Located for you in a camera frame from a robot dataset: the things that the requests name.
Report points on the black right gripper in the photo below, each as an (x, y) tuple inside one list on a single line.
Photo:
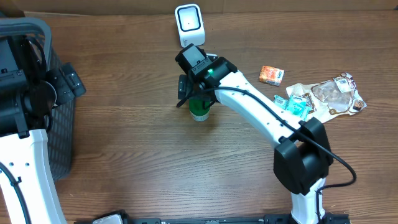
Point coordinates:
[(188, 86)]

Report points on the white barcode scanner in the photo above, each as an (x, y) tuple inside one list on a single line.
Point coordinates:
[(190, 25)]

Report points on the grey plastic mesh basket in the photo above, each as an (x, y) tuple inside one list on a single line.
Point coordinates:
[(27, 99)]

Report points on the orange tissue pack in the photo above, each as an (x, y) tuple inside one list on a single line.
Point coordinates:
[(271, 75)]

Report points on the clear dried mushroom bag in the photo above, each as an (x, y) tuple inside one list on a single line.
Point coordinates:
[(339, 95)]

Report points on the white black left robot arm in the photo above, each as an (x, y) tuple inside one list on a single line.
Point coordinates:
[(27, 184)]

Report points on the Kleenex tissue pack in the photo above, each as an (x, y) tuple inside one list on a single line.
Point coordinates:
[(296, 105)]

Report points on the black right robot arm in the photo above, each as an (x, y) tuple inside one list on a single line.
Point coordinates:
[(301, 148)]

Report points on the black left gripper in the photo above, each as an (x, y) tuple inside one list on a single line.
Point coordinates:
[(69, 92)]

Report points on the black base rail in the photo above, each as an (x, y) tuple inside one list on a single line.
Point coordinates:
[(125, 218)]

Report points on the teal packet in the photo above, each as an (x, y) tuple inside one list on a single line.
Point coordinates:
[(282, 103)]

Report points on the brown cardboard back panel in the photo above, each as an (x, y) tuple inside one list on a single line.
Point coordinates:
[(138, 7)]

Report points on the green lid jar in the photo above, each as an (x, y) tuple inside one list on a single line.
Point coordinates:
[(199, 109)]

